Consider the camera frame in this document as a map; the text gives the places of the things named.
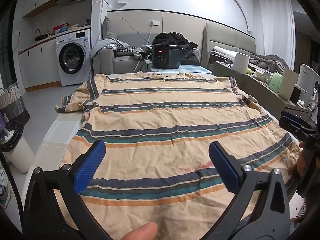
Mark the white curtain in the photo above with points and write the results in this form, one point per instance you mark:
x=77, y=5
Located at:
x=275, y=30

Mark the white countertop appliance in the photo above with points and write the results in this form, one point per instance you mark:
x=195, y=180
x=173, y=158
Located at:
x=306, y=80

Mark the kitchen base cabinet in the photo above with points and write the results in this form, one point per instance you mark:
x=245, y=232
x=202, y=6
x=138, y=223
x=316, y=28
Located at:
x=40, y=60

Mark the small white box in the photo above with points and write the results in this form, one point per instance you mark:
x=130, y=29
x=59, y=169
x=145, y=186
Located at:
x=266, y=76

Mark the grey-green garment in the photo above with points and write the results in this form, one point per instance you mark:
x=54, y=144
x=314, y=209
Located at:
x=141, y=51

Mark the white shoe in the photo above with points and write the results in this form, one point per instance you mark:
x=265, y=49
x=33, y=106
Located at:
x=4, y=197

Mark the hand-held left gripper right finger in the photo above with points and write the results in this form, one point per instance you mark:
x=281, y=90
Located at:
x=225, y=166

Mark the grey duvet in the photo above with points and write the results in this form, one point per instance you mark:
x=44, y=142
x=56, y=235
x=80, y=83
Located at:
x=270, y=63

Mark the grey sofa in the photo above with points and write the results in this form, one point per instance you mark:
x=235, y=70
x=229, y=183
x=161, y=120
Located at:
x=122, y=63

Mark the yellow-green item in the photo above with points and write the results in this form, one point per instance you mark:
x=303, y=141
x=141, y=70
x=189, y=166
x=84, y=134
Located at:
x=249, y=70

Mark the green kettle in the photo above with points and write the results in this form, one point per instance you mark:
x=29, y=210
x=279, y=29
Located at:
x=275, y=79

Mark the black faucet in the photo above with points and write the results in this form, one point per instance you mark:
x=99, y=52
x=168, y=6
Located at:
x=38, y=32

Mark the grey upholstered headboard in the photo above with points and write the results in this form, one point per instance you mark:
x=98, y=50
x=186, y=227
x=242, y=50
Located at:
x=225, y=37

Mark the side table with checked cloth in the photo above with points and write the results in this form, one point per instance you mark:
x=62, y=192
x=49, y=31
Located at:
x=192, y=68

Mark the wall outlet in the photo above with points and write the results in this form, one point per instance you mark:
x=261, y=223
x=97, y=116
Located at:
x=155, y=23

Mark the grey sideboard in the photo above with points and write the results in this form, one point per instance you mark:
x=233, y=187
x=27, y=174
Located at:
x=265, y=92

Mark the striped beige shirt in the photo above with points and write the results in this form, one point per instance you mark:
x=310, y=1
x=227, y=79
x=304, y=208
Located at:
x=160, y=120

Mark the grey blanket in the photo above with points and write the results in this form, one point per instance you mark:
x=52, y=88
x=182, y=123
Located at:
x=105, y=45

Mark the woven laundry basket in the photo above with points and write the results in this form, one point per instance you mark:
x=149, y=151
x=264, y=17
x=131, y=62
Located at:
x=12, y=102

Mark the person's right hand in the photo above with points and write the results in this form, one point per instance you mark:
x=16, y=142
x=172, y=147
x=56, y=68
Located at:
x=298, y=163

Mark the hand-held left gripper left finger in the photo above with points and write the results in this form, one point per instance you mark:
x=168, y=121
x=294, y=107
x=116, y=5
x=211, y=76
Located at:
x=90, y=165

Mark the white cylinder appliance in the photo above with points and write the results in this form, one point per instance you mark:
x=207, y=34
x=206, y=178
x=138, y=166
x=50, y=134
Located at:
x=240, y=63

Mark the white washing machine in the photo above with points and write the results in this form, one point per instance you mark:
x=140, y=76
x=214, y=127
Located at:
x=72, y=57

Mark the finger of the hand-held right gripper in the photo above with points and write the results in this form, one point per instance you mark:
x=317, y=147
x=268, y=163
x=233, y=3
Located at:
x=290, y=128
x=288, y=115

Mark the black jacket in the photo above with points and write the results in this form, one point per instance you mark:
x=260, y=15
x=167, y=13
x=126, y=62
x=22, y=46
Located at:
x=175, y=38

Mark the white bin with black bag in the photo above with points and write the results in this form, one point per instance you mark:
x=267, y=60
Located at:
x=18, y=152

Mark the black electric pressure cooker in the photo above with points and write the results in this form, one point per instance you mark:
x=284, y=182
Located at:
x=165, y=56

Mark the beige board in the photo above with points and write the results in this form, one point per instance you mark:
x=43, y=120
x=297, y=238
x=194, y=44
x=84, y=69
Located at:
x=287, y=85

